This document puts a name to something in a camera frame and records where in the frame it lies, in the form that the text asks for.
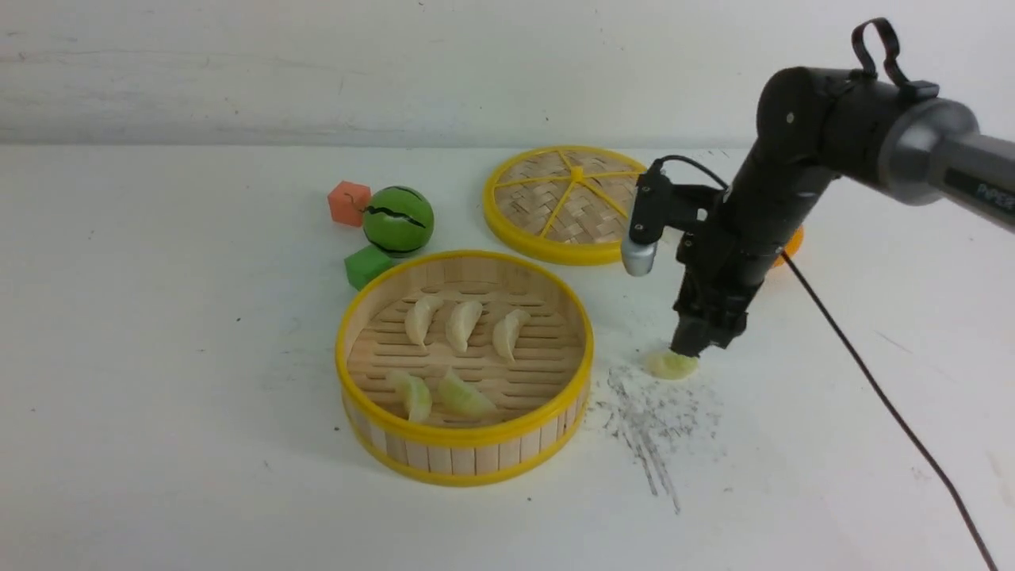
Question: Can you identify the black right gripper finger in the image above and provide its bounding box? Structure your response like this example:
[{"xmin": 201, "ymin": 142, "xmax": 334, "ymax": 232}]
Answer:
[{"xmin": 670, "ymin": 313, "xmax": 748, "ymax": 358}]

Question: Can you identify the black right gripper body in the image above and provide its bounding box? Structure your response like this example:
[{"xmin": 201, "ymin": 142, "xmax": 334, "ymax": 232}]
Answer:
[{"xmin": 675, "ymin": 146, "xmax": 837, "ymax": 326}]

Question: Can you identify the green dumpling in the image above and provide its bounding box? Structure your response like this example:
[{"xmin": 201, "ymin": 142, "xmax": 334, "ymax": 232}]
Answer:
[
  {"xmin": 436, "ymin": 368, "xmax": 497, "ymax": 420},
  {"xmin": 385, "ymin": 370, "xmax": 432, "ymax": 423},
  {"xmin": 644, "ymin": 348, "xmax": 699, "ymax": 381}
]

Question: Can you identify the white dumpling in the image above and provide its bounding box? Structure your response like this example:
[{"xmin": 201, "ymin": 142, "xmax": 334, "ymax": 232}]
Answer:
[
  {"xmin": 404, "ymin": 295, "xmax": 445, "ymax": 350},
  {"xmin": 445, "ymin": 301, "xmax": 485, "ymax": 354},
  {"xmin": 492, "ymin": 308, "xmax": 530, "ymax": 362}
]

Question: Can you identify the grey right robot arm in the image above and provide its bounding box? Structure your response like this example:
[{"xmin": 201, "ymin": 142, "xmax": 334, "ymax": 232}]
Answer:
[{"xmin": 670, "ymin": 67, "xmax": 1014, "ymax": 357}]

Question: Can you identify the bamboo steamer lid yellow rim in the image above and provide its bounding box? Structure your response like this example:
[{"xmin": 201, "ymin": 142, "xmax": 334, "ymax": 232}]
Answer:
[{"xmin": 482, "ymin": 145, "xmax": 645, "ymax": 265}]

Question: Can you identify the bamboo steamer tray yellow rim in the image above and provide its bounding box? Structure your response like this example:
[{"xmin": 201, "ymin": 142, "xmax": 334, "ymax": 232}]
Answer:
[{"xmin": 335, "ymin": 249, "xmax": 595, "ymax": 485}]

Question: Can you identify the orange toy pear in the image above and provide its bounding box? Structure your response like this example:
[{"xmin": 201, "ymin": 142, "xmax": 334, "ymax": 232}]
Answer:
[{"xmin": 772, "ymin": 225, "xmax": 805, "ymax": 268}]

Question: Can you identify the green toy watermelon ball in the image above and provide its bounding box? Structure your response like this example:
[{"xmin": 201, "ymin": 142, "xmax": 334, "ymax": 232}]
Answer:
[{"xmin": 362, "ymin": 186, "xmax": 435, "ymax": 257}]

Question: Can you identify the green foam cube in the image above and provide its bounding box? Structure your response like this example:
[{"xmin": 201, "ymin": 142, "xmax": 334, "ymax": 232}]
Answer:
[{"xmin": 343, "ymin": 245, "xmax": 395, "ymax": 290}]

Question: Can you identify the orange foam cube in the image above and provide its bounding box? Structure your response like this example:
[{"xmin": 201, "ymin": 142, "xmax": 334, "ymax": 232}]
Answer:
[{"xmin": 327, "ymin": 180, "xmax": 373, "ymax": 228}]

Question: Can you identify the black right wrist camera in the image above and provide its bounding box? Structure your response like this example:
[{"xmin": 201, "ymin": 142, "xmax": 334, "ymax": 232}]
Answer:
[{"xmin": 620, "ymin": 163, "xmax": 718, "ymax": 277}]

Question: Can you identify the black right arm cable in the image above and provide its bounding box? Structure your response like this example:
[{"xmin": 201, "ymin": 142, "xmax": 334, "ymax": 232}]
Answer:
[{"xmin": 649, "ymin": 17, "xmax": 1000, "ymax": 571}]

